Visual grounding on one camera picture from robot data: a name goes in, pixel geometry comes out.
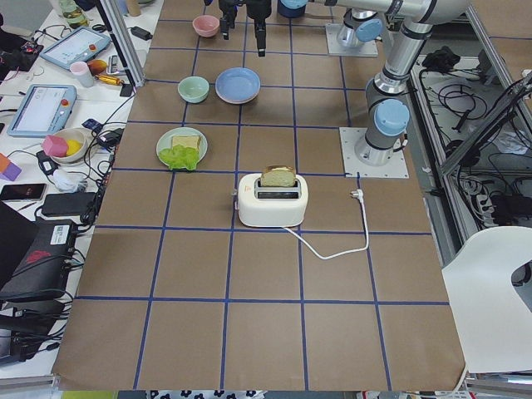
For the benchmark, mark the black smartphone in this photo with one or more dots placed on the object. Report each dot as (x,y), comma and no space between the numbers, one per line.
(23,192)

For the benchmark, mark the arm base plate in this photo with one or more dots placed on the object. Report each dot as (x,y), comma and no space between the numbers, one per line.
(361,160)
(342,41)

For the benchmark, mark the yellow toy fruit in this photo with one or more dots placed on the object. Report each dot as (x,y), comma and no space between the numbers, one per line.
(73,146)

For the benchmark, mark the white toaster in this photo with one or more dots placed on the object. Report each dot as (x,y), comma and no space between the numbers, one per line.
(271,207)

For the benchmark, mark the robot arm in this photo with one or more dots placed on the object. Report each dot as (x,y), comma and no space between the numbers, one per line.
(388,116)
(365,29)

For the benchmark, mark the purple toy block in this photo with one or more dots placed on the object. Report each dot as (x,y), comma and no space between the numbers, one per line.
(8,170)

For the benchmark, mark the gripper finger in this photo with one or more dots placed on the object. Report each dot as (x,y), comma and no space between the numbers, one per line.
(224,27)
(260,36)

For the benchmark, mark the near teach pendant tablet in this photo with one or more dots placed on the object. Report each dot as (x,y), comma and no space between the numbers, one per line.
(45,110)

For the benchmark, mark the green lettuce leaf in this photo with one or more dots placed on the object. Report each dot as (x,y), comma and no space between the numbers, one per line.
(180,157)

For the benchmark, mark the black power adapter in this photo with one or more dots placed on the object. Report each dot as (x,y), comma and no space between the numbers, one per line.
(70,204)

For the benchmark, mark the black computer box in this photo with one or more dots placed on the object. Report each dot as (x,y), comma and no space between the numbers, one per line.
(36,257)

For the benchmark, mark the pink cup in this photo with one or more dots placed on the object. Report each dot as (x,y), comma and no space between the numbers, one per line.
(82,72)

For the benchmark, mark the teach pendant tablet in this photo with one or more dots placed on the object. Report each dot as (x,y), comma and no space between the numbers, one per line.
(81,45)
(45,110)

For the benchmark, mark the dark blue pot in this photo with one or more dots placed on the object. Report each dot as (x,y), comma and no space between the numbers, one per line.
(291,8)

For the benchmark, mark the bread slice in toaster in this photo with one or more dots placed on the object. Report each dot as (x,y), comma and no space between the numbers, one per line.
(278,176)

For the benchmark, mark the blue plate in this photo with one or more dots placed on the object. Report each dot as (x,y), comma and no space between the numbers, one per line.
(238,83)

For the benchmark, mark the pink plate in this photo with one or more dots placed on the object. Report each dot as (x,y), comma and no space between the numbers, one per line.
(235,101)

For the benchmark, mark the far teach pendant tablet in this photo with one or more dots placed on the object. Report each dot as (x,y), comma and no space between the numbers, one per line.
(81,45)

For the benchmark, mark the white chair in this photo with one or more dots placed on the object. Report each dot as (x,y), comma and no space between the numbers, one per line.
(492,321)

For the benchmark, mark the pink toy block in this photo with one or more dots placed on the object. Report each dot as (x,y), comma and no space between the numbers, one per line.
(54,145)

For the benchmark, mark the pink bowl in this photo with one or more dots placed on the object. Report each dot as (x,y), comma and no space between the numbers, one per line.
(206,25)

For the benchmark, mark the green bowl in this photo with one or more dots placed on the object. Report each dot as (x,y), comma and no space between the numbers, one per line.
(193,89)

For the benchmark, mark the aluminium frame post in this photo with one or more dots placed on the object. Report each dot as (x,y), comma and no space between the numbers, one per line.
(110,15)

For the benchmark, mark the bread slice on plate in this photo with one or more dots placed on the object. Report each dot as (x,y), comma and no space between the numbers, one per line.
(190,142)

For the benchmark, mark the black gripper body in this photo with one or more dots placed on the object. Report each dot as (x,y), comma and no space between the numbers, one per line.
(245,6)
(226,7)

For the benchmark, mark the gold cylinder tool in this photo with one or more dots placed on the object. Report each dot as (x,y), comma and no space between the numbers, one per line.
(109,80)

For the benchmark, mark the beige bowl with toys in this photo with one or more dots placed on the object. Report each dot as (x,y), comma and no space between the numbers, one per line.
(80,134)

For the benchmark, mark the green plate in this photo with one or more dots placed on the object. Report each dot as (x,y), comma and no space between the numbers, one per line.
(165,141)

